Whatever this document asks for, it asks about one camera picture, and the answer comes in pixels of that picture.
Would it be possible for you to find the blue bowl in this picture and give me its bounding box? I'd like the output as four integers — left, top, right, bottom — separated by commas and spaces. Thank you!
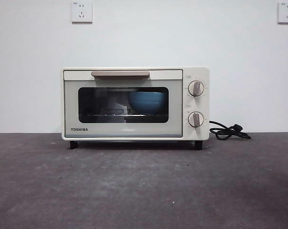
127, 91, 167, 115

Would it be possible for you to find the oven door with glass window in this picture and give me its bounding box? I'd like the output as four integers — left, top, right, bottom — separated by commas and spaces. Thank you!
62, 69, 184, 138

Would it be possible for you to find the beige oven knob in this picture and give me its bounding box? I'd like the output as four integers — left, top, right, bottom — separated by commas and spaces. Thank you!
188, 80, 205, 97
188, 111, 205, 128

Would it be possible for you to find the cream Toshiba toaster oven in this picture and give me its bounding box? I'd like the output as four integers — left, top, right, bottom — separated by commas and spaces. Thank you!
60, 66, 210, 150

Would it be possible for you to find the metal wire oven rack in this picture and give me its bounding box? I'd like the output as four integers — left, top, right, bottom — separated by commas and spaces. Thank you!
86, 113, 159, 118

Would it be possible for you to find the black oven power cable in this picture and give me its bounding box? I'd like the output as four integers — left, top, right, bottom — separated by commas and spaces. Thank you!
208, 120, 252, 140

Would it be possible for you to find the white wall socket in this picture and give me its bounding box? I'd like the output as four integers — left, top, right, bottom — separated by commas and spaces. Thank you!
277, 1, 288, 24
71, 0, 93, 24

